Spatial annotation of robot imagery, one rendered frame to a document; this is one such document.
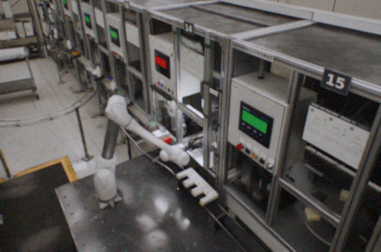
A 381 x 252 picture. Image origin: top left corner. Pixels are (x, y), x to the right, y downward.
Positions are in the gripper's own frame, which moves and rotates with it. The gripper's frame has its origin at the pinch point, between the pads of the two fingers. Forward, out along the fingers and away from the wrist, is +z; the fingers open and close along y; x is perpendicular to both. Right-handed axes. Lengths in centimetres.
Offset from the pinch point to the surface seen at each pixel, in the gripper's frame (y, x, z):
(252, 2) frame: 105, 19, 66
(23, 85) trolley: -75, 414, -103
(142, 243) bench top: -33, -39, -81
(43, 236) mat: -99, 70, -140
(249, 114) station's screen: 64, -68, -17
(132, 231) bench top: -33, -26, -82
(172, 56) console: 72, 23, -13
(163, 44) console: 79, 37, -13
